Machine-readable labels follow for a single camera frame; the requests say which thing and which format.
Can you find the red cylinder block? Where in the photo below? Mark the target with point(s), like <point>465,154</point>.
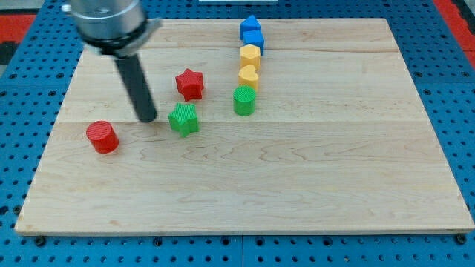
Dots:
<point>102,136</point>

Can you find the yellow heart block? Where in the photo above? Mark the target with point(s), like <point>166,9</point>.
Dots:
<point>248,75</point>

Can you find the green cylinder block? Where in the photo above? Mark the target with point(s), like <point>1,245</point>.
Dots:
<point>244,100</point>

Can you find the light wooden board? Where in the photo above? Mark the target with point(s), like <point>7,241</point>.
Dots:
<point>339,142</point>

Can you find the blue cube block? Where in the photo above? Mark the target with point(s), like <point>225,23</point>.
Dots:
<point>254,37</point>

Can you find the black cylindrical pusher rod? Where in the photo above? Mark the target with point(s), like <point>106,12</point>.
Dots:
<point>133,78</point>

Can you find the green star block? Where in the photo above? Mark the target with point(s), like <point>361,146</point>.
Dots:
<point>183,119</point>

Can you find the yellow hexagon block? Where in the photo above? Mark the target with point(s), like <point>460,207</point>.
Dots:
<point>250,55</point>

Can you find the blue pentagon block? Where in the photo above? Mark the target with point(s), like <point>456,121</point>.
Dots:
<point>249,24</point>

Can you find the red star block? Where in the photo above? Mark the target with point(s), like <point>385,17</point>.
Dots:
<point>190,84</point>

